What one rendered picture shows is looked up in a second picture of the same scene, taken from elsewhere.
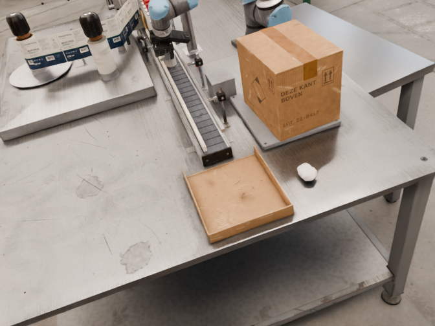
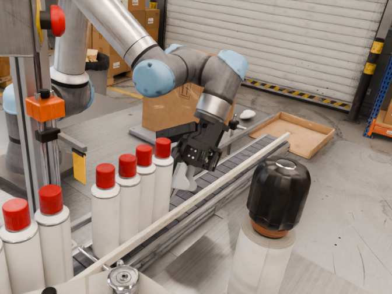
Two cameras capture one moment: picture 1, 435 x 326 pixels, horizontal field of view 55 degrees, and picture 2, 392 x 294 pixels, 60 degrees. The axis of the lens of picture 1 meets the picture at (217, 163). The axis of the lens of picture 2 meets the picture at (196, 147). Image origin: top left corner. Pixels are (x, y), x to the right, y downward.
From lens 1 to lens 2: 2.28 m
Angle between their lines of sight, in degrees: 101
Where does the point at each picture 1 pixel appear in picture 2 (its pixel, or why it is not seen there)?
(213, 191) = (301, 143)
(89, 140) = (368, 255)
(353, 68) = (96, 111)
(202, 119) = (251, 153)
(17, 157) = not seen: outside the picture
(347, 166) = not seen: hidden behind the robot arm
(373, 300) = not seen: hidden behind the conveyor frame
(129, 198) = (362, 178)
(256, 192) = (280, 129)
